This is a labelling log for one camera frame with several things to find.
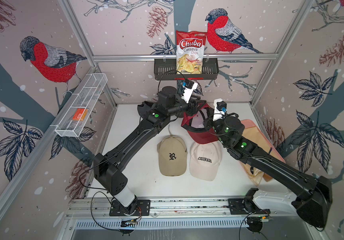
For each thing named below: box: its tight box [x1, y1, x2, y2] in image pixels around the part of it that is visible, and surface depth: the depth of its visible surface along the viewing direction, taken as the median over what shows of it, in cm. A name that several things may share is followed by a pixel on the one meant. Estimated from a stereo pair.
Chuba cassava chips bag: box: [175, 30, 207, 74], surface depth 87 cm
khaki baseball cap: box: [157, 124, 188, 177], surface depth 90 cm
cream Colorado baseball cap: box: [189, 140, 222, 182], surface depth 87 cm
